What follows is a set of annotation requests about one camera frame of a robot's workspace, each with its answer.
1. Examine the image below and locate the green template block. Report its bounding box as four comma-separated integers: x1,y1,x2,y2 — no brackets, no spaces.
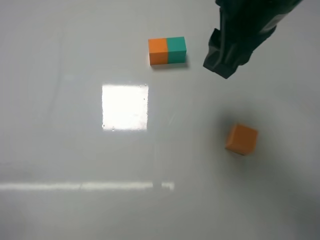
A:
166,36,187,64

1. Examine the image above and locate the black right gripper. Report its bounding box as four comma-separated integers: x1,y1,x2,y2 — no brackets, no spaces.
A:
203,0,301,79

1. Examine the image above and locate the orange cube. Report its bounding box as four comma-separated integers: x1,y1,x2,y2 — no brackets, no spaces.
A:
225,123,258,156

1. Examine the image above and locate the orange template block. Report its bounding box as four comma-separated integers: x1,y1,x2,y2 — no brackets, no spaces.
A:
148,38,168,66

